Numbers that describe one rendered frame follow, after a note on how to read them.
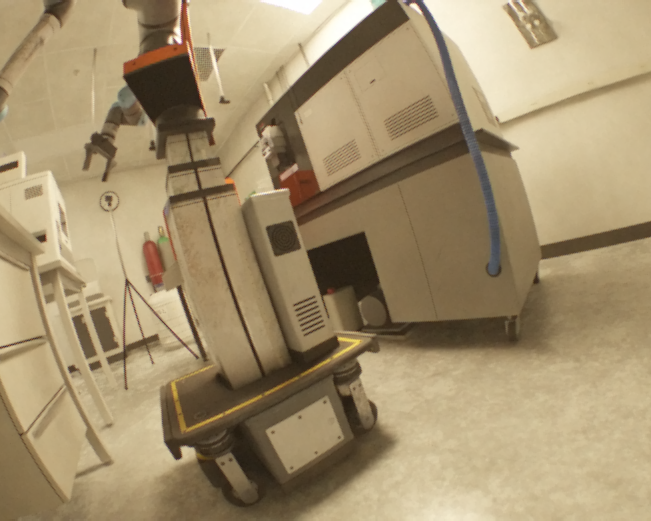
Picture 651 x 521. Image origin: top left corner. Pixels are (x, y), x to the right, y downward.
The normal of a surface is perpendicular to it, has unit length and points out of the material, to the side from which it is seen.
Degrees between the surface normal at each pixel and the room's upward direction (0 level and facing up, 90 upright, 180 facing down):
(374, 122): 90
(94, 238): 90
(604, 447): 0
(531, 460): 0
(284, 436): 90
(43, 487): 90
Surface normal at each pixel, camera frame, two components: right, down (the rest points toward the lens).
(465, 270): -0.72, 0.26
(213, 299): 0.54, -0.14
